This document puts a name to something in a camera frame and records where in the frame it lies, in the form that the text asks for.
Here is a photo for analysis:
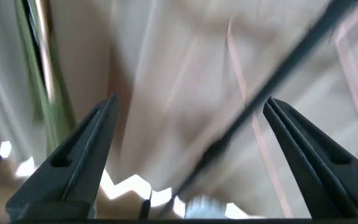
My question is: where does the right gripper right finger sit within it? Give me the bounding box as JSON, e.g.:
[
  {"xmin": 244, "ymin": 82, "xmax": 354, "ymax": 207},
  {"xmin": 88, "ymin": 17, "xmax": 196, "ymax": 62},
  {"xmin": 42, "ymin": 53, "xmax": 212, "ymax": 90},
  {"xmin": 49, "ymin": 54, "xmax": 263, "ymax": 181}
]
[{"xmin": 262, "ymin": 95, "xmax": 358, "ymax": 220}]

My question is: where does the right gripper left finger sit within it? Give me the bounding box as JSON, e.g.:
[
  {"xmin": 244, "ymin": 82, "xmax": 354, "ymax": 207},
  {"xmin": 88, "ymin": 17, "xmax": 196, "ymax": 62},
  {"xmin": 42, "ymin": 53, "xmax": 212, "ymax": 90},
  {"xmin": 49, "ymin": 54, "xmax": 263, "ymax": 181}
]
[{"xmin": 5, "ymin": 92, "xmax": 121, "ymax": 220}]

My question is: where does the green printed t-shirt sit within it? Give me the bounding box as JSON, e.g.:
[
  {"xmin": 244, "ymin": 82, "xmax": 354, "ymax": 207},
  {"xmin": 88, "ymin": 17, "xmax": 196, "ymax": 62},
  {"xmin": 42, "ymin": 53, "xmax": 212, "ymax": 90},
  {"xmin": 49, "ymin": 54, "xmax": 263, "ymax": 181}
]
[{"xmin": 13, "ymin": 0, "xmax": 78, "ymax": 156}]

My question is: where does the black clothes rack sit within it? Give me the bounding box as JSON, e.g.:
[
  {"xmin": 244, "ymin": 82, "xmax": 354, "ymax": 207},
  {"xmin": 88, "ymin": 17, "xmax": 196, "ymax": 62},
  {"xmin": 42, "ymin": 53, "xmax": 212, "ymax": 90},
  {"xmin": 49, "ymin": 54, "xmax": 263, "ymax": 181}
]
[{"xmin": 0, "ymin": 0, "xmax": 358, "ymax": 220}]

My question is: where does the white laundry basket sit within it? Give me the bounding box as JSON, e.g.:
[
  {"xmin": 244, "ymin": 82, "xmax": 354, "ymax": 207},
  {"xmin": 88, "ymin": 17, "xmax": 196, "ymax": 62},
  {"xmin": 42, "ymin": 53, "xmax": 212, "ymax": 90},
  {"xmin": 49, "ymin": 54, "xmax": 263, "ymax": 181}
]
[{"xmin": 183, "ymin": 194, "xmax": 229, "ymax": 220}]

